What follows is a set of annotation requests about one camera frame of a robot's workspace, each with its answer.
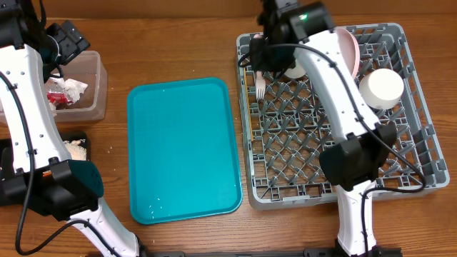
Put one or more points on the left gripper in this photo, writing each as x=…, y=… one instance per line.
x=72, y=42

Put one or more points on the white rice pile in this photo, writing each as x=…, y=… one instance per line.
x=76, y=149

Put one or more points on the foil wrapper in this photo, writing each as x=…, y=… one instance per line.
x=56, y=92

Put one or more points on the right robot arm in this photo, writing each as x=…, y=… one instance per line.
x=306, y=34

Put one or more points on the black waste tray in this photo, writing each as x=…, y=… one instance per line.
x=75, y=138

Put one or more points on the white round plate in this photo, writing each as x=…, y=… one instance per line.
x=349, y=49

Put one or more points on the clear plastic bin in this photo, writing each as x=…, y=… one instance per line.
x=86, y=68

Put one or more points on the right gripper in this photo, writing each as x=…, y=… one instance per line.
x=263, y=62

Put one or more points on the grey plastic dishwasher rack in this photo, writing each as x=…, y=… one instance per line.
x=290, y=130

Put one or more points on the grey bowl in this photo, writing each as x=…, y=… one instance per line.
x=382, y=89

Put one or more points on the white plastic fork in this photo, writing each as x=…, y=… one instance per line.
x=260, y=85

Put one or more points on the white tissue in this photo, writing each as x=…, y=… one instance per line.
x=75, y=89

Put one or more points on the white paper cup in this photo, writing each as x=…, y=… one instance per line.
x=295, y=72

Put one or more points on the teal plastic tray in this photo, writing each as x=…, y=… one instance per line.
x=183, y=156

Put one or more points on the wooden chopstick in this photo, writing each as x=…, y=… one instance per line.
x=248, y=104

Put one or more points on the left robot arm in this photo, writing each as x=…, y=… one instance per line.
x=44, y=177

